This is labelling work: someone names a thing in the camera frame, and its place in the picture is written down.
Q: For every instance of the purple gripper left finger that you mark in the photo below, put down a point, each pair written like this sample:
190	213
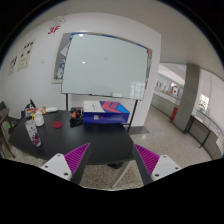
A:
69	166

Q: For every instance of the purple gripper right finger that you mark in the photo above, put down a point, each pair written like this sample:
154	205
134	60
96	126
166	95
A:
151	166

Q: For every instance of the white printed water bottle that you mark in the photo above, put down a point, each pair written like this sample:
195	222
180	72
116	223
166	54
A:
32	132

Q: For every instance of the red round coaster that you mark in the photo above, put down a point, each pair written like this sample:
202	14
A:
57	124

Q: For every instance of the black round table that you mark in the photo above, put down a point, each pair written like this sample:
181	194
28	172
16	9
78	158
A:
109	143

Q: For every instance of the red fire extinguisher box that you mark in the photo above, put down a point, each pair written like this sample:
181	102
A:
174	112

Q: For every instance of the white eraser pack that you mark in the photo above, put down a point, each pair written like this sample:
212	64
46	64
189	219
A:
51	109

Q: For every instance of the blue red cardboard box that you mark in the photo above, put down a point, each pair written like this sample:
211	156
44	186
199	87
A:
104	112

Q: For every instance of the colourful book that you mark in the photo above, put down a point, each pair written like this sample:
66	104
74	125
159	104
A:
32	111

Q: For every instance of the grey pillar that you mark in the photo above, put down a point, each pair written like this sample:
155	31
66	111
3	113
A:
186	105

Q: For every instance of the wooden chair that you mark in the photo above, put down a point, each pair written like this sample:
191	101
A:
5	125

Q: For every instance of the large whiteboard on stand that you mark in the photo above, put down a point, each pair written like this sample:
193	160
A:
106	69

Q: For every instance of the grey notice board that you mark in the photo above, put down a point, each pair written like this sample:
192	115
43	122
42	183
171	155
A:
60	58

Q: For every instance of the white mug yellow handle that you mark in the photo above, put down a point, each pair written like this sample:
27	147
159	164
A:
39	119

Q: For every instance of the wall poster small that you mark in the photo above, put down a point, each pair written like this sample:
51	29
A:
12	66

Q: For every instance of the wall poster large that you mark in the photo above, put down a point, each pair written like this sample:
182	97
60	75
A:
25	56

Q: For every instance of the red 3F wall sign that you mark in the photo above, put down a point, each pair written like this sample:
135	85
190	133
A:
53	29

